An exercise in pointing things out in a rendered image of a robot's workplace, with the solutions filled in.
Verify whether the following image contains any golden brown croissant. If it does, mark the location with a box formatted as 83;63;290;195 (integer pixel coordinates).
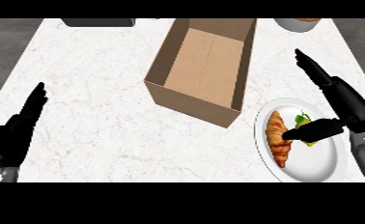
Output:
264;110;294;169

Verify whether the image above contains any dark grey flat appliance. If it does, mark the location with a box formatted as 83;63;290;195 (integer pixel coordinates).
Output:
60;18;137;28

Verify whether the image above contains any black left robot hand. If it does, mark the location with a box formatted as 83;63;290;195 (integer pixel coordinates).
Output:
0;81;50;169

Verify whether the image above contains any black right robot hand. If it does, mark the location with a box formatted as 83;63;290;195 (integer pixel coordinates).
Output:
281;48;365;142

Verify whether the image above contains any grey round bowl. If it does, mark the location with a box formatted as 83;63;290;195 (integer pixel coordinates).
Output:
272;18;322;34

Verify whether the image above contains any white round plate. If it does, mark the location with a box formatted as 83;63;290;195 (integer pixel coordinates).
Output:
254;97;350;183

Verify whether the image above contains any yellow lemon with green leaf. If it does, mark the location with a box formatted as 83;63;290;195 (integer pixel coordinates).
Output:
294;111;319;148

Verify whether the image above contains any open cardboard box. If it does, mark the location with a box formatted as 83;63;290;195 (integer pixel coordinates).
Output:
142;18;258;129

